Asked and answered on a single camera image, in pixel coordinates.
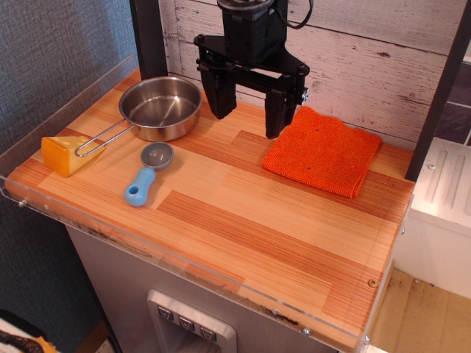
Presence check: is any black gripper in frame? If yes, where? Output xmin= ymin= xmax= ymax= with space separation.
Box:
xmin=194 ymin=7 xmax=310 ymax=139

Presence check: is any silver steel pan with handle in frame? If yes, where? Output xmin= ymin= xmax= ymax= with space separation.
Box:
xmin=75 ymin=76 xmax=202 ymax=158

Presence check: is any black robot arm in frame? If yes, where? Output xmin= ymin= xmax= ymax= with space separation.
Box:
xmin=194 ymin=1 xmax=310 ymax=139

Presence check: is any orange knitted cloth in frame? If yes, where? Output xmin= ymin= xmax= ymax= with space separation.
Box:
xmin=261 ymin=107 xmax=382 ymax=199

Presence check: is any blue grey toy scoop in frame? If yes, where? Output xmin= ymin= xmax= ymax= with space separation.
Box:
xmin=124 ymin=142 xmax=174 ymax=207

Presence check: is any yellow toy cheese wedge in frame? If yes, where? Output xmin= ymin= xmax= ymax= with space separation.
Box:
xmin=41 ymin=136 xmax=105 ymax=177

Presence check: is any clear acrylic table guard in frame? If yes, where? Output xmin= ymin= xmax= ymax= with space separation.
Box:
xmin=1 ymin=69 xmax=413 ymax=352

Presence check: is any white cabinet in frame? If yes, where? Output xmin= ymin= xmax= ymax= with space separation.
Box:
xmin=393 ymin=138 xmax=470 ymax=298

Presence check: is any silver toy fridge dispenser panel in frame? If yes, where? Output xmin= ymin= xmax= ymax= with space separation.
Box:
xmin=147 ymin=289 xmax=238 ymax=352

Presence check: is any black yellow striped object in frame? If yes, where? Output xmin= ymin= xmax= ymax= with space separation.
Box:
xmin=1 ymin=327 xmax=57 ymax=353

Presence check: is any black cable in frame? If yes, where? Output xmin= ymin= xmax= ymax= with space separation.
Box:
xmin=274 ymin=0 xmax=316 ymax=30

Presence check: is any dark left frame post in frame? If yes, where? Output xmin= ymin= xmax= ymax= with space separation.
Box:
xmin=130 ymin=0 xmax=169 ymax=79

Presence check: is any dark frame post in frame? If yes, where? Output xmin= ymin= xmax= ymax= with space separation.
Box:
xmin=130 ymin=0 xmax=169 ymax=79
xmin=405 ymin=1 xmax=470 ymax=182

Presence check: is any dark right frame post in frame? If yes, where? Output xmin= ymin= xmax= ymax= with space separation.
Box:
xmin=405 ymin=1 xmax=470 ymax=182

